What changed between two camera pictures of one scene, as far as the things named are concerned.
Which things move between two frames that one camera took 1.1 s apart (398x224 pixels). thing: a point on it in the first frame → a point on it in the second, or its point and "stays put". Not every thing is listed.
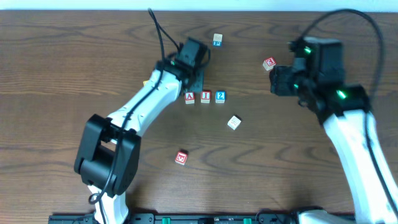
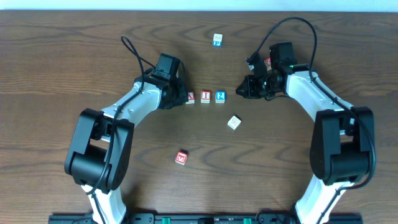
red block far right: x=268 y=63 stays put
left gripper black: x=197 y=83 → x=181 y=96
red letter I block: x=206 y=96 stays put
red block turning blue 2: x=220 y=96 stays put
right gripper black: x=277 y=81 → x=253 y=86
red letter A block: x=189 y=98 stays put
